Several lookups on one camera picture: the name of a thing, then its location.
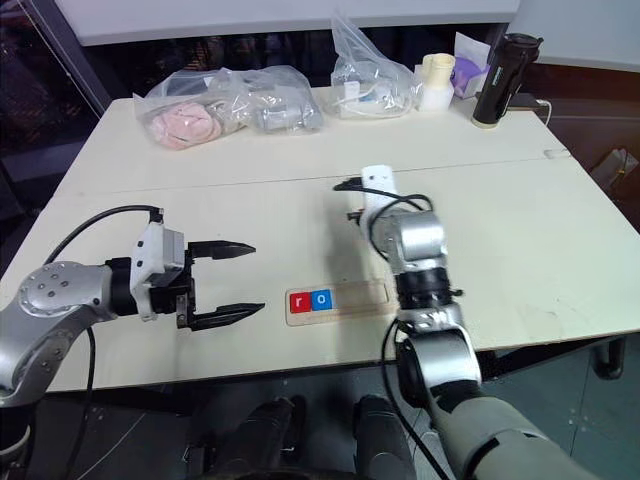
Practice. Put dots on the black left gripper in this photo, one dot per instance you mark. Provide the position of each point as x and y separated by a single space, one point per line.
172 297

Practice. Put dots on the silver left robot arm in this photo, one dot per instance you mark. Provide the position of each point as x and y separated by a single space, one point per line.
50 295

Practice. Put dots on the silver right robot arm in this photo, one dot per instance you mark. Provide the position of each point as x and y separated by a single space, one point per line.
425 240

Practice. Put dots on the red letter r block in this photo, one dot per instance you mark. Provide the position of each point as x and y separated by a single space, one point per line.
300 302

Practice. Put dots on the wooden letter tray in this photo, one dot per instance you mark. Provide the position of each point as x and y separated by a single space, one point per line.
360 300

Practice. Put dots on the blue letter o block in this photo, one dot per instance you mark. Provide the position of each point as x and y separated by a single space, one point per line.
322 300

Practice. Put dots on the clear bag with grey item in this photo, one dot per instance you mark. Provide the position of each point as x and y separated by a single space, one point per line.
285 115

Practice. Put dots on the cream plastic bottle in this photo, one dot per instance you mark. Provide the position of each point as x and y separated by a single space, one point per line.
435 85

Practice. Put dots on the dark rounded shape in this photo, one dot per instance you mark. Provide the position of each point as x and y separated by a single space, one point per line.
270 435
382 440

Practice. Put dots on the clear bag with pink item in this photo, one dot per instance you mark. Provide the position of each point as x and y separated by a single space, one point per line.
185 122

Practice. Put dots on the purple and white packet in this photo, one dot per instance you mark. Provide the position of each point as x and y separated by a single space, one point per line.
470 60

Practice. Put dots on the black thermos bottle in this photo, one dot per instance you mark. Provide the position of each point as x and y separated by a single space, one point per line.
500 85

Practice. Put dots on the black table leg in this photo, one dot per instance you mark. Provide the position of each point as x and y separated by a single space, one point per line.
610 357

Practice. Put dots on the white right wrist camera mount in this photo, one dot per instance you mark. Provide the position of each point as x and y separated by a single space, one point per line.
378 183

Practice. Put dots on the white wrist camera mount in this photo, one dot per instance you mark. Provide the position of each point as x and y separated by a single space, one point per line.
378 183
145 250

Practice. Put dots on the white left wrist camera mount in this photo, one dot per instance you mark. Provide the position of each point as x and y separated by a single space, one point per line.
145 250

